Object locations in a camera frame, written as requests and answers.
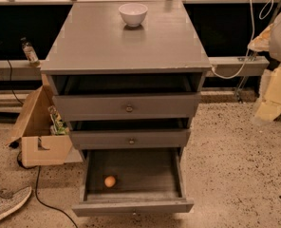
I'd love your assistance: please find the open cardboard box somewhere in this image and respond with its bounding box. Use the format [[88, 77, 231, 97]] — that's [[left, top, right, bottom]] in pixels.
[[7, 74, 84, 167]]

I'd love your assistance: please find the grey top drawer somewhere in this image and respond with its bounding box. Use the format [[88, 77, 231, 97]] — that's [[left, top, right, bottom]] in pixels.
[[48, 73, 200, 122]]

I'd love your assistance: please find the white hanging cable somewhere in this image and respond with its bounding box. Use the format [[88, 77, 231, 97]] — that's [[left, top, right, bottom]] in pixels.
[[210, 0, 275, 80]]

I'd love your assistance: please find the grey knit sneaker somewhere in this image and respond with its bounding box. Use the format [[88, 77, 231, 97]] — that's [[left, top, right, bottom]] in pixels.
[[0, 186, 32, 221]]

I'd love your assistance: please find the white ceramic bowl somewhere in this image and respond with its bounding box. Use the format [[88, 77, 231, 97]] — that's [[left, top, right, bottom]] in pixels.
[[119, 3, 148, 27]]

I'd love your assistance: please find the grey wooden drawer cabinet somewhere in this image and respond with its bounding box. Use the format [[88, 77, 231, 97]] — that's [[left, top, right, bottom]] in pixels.
[[40, 0, 213, 157]]

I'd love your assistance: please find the clear plastic bottle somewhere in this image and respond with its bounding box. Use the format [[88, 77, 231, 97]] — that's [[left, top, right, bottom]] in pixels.
[[21, 37, 40, 66]]

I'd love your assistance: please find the grey bottom drawer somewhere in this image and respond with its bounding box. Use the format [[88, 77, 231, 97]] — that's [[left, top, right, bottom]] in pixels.
[[72, 148, 194, 217]]

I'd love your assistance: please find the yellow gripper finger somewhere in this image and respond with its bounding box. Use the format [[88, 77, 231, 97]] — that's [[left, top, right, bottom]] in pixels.
[[248, 24, 272, 52], [254, 64, 281, 122]]

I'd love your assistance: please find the orange fruit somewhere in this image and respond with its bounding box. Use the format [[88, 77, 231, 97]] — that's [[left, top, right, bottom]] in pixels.
[[104, 176, 117, 188]]

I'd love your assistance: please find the green packet in box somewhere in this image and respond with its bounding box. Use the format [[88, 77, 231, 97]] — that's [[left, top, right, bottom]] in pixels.
[[47, 105, 69, 136]]

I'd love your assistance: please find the grey drawer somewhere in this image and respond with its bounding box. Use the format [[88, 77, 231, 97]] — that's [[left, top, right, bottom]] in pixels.
[[72, 148, 194, 217], [48, 73, 200, 122], [70, 119, 191, 150]]

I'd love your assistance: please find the black floor cable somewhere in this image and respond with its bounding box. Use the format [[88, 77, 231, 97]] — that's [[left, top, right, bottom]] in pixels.
[[16, 150, 79, 228]]

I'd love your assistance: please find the metal stand pole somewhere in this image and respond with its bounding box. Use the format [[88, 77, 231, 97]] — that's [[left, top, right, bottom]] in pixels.
[[234, 0, 281, 104]]

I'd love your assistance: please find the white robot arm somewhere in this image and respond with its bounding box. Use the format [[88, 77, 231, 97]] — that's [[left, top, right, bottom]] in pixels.
[[248, 12, 281, 124]]

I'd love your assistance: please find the grey middle drawer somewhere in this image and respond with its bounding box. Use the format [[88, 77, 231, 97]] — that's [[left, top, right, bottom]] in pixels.
[[70, 119, 191, 150]]

